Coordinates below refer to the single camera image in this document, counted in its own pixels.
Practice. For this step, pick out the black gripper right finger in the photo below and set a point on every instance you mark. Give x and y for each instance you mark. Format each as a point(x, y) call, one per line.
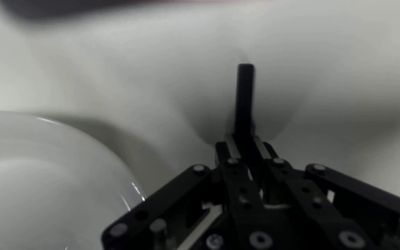
point(340, 211)

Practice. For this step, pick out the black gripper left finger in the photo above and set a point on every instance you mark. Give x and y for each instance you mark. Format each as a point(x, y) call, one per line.
point(204, 209)

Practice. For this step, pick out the white bowl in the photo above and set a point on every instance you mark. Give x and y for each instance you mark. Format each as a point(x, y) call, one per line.
point(59, 186)

